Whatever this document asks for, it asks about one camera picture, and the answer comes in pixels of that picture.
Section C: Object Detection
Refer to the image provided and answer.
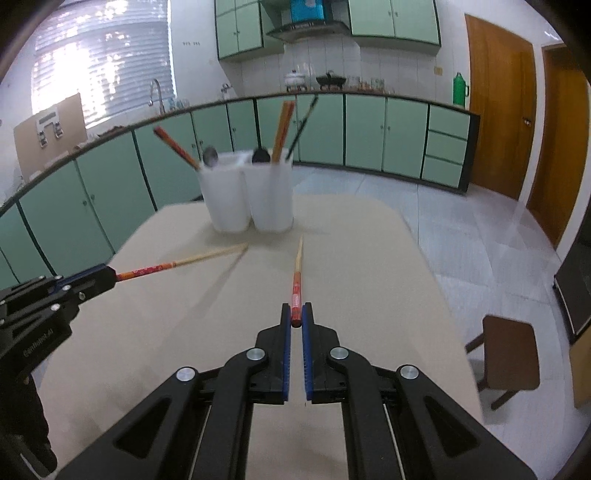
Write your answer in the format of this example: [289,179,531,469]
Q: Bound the red bamboo chopstick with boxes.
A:
[152,127,199,172]
[116,243,249,282]

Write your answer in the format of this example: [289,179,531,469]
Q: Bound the red-handled bamboo chopstick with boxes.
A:
[290,237,304,328]

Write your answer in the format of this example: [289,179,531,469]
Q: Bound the black red-handled chopstick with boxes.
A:
[286,94,320,162]

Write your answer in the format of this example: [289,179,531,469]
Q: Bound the green lower kitchen cabinets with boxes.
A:
[1,91,480,287]

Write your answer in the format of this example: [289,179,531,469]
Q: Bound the brown wooden stool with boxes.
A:
[465,315,541,411]

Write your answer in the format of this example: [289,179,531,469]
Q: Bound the brown cardboard box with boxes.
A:
[13,93,87,182]

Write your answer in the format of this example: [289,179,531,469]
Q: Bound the silver metal spoon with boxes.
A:
[202,146,218,168]

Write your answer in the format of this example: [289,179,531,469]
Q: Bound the white twin utensil holder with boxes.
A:
[197,149,294,233]

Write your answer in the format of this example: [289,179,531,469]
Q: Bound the chrome sink faucet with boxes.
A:
[148,78,165,115]

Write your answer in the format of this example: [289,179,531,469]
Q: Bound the black ladle spoon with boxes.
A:
[252,147,271,164]

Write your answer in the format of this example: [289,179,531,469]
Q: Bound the window blinds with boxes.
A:
[31,0,176,127]

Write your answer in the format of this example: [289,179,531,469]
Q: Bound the white cooking pot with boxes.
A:
[283,70,308,92]

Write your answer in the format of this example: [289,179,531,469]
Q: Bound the wooden door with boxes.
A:
[465,15,537,200]
[527,46,590,247]

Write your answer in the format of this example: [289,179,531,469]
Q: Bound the black wok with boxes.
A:
[315,71,346,91]

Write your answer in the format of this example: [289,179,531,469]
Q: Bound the black range hood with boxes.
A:
[263,1,351,44]

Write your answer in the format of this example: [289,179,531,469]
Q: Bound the green thermos bottle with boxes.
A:
[453,72,470,108]

